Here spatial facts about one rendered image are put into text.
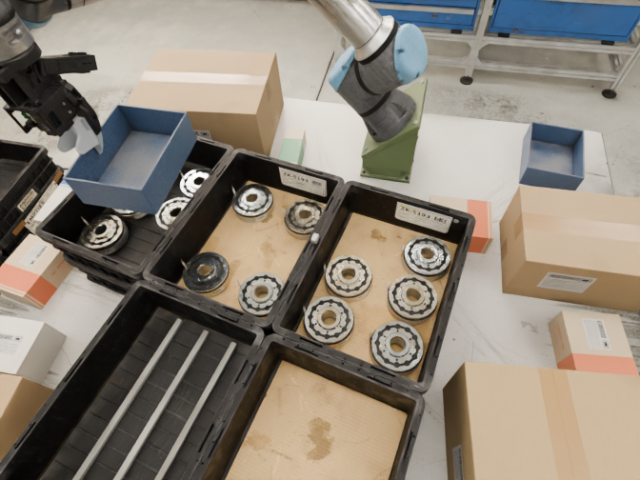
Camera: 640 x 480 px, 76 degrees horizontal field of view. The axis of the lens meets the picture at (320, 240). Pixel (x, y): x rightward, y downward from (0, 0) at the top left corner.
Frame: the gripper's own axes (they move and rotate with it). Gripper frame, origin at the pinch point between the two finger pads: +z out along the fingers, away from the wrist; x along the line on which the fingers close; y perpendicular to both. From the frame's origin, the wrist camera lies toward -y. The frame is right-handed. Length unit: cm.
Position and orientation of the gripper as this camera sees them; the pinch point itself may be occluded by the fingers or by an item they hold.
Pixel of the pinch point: (96, 145)
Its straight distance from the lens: 89.3
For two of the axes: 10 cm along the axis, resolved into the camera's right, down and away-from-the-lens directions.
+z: 1.2, 5.7, 8.2
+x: 9.6, 1.4, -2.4
